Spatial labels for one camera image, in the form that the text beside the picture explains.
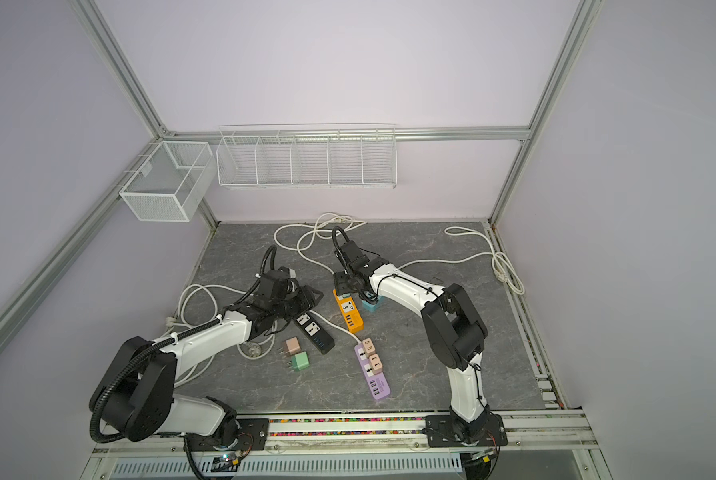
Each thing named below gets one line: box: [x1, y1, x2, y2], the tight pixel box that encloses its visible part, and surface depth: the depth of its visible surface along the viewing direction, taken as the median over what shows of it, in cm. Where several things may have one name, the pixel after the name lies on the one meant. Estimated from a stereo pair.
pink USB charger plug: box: [284, 336, 301, 355], surface depth 88 cm
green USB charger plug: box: [292, 351, 310, 371], surface depth 86 cm
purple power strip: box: [354, 343, 391, 401], surface depth 82 cm
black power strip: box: [294, 310, 335, 355], surface depth 91 cm
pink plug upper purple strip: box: [362, 338, 376, 358], surface depth 82 cm
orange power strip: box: [332, 289, 364, 334], surface depth 94 cm
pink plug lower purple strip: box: [369, 353, 383, 375], surface depth 80 cm
